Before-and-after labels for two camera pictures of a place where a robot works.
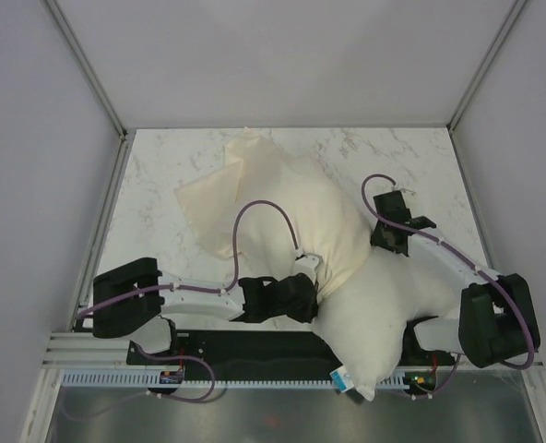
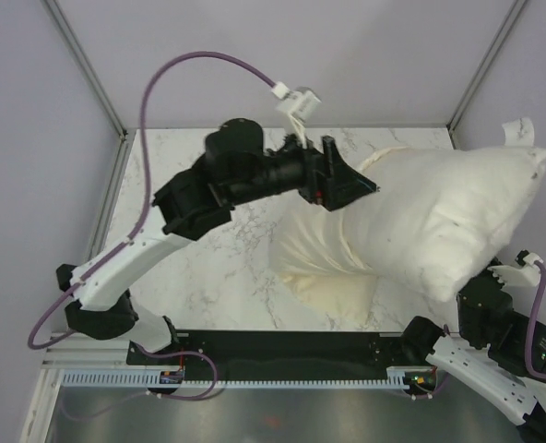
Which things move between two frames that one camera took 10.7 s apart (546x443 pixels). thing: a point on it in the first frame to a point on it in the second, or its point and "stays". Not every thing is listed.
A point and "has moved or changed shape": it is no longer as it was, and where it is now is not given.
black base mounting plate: (266, 348) stays
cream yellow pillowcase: (331, 233) has moved or changed shape
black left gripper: (307, 314) to (332, 183)
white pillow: (362, 318) to (439, 215)
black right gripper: (376, 241) to (492, 261)
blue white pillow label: (342, 380) to (519, 133)
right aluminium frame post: (480, 77) stays
